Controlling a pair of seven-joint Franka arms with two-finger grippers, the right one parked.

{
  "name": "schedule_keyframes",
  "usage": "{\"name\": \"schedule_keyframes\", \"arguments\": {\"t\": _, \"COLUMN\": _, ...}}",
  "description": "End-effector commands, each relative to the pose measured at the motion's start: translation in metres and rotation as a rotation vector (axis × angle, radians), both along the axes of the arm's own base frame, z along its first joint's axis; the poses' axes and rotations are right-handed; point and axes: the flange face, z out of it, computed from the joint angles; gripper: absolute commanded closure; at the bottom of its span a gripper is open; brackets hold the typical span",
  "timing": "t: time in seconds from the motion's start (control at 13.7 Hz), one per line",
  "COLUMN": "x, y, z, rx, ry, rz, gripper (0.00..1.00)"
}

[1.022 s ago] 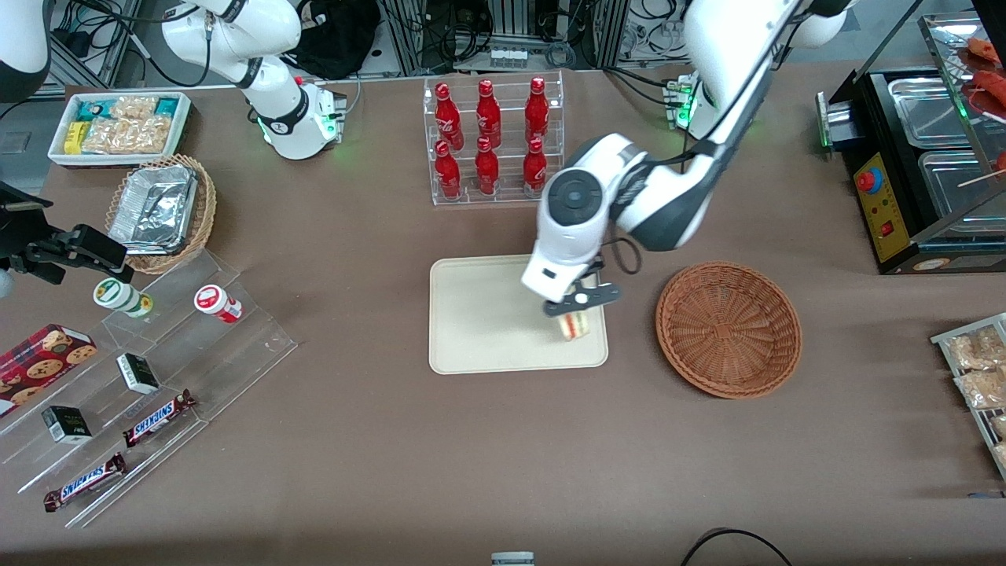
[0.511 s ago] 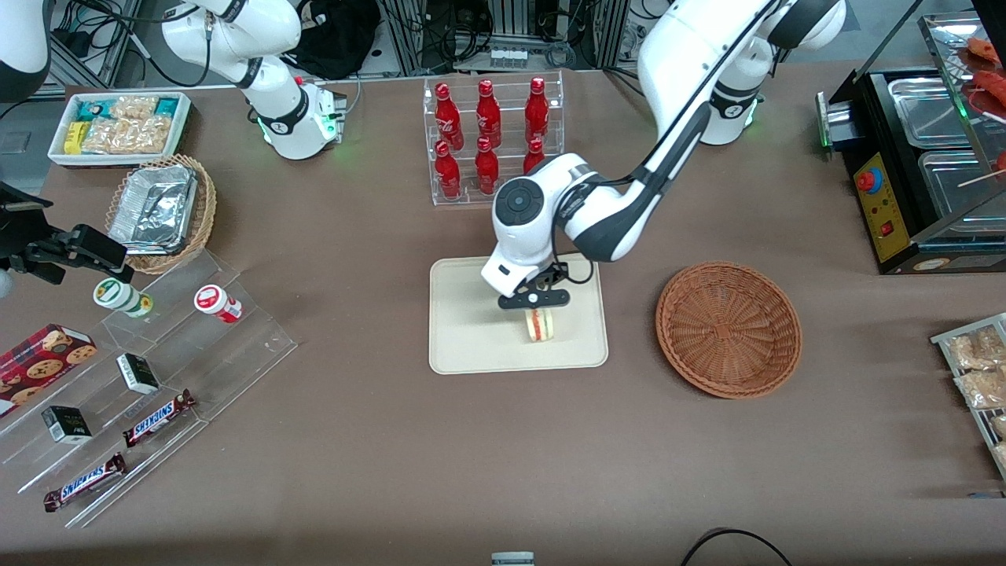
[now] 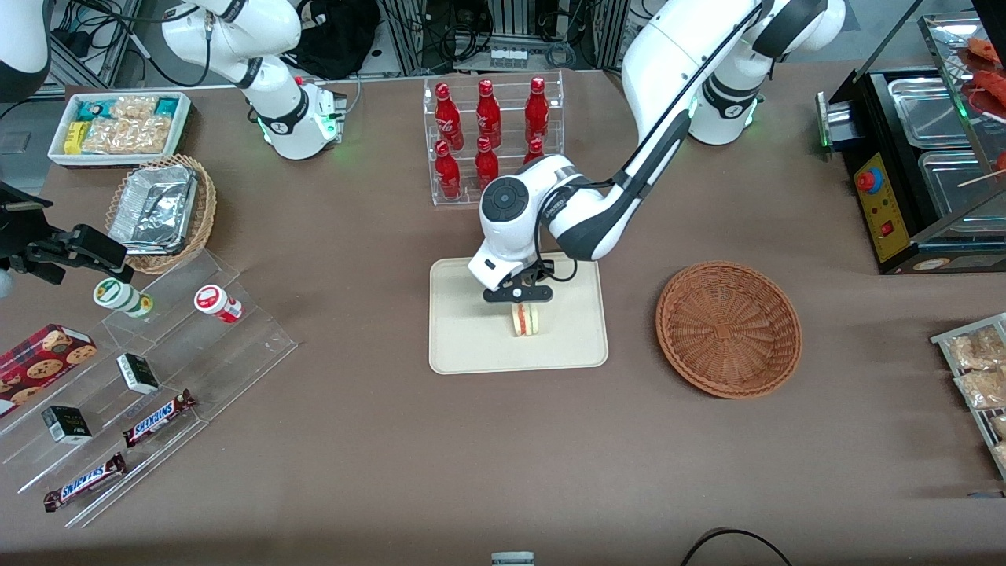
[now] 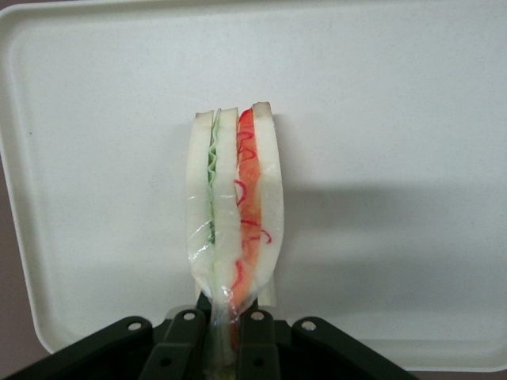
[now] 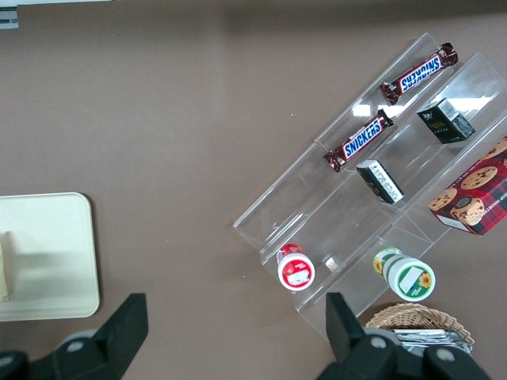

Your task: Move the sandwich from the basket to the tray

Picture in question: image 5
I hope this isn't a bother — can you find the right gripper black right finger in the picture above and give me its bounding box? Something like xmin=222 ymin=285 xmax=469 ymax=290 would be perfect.
xmin=315 ymin=292 xmax=402 ymax=380

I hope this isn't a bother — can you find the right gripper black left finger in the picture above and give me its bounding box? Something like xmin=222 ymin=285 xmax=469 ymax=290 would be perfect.
xmin=29 ymin=292 xmax=149 ymax=380

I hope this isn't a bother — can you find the triangular sandwich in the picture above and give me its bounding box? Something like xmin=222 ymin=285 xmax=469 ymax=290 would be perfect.
xmin=0 ymin=231 xmax=14 ymax=303

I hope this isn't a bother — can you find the light wicker basket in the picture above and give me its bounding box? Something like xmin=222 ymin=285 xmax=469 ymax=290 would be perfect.
xmin=364 ymin=302 xmax=476 ymax=354

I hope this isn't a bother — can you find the aluminium foil tray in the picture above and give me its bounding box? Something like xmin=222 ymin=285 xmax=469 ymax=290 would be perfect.
xmin=391 ymin=328 xmax=473 ymax=356

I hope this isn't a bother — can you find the cream plastic tray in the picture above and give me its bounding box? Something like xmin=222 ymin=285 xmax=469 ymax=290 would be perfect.
xmin=0 ymin=192 xmax=101 ymax=322

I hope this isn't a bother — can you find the red lid white cup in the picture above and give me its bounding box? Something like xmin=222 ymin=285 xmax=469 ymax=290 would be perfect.
xmin=276 ymin=242 xmax=317 ymax=292

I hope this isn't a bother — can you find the green lid white cup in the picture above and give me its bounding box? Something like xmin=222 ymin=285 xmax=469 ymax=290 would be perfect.
xmin=372 ymin=246 xmax=437 ymax=303

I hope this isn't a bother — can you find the clear acrylic stepped stand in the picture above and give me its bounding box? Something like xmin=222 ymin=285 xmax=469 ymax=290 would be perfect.
xmin=232 ymin=32 xmax=507 ymax=346

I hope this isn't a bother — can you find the small black box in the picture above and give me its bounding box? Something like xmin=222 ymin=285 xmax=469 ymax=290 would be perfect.
xmin=355 ymin=158 xmax=406 ymax=206
xmin=416 ymin=97 xmax=477 ymax=146

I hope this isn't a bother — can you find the red tartan cookie box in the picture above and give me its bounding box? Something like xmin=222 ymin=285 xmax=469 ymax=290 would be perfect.
xmin=428 ymin=135 xmax=507 ymax=238

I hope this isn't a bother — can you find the Snickers chocolate bar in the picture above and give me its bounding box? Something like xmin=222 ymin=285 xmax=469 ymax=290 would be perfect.
xmin=379 ymin=42 xmax=461 ymax=106
xmin=322 ymin=108 xmax=395 ymax=174

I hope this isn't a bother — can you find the white grey box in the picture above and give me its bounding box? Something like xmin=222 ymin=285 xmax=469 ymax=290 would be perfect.
xmin=0 ymin=5 xmax=21 ymax=31

